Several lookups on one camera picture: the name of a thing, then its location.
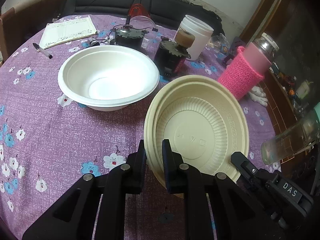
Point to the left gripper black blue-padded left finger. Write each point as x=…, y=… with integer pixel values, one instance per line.
x=93, y=207

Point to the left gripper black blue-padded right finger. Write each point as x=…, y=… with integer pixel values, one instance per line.
x=214, y=206

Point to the beige plastic bowl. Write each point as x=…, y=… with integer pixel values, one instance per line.
x=203, y=122

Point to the clear plastic bottle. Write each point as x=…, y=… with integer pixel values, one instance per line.
x=296, y=139

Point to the white gloves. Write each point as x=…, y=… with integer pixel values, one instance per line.
x=257, y=95

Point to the pink knit-sleeved thermos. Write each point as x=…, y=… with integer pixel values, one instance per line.
x=248, y=67

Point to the white foam bowl far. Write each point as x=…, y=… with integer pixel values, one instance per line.
x=108, y=78

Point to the black pen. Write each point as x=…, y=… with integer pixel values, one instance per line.
x=41, y=50

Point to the black motor with brown roll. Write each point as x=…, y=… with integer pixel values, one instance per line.
x=171, y=55

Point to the white paper notepad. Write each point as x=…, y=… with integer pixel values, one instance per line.
x=67, y=30

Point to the white plastic jar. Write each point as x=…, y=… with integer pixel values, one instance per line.
x=200, y=30

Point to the black motor with gear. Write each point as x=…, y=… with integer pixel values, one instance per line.
x=128, y=36

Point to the brown fabric sofa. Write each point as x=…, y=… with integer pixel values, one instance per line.
x=24, y=20

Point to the black leather sofa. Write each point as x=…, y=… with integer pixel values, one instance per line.
x=168, y=13

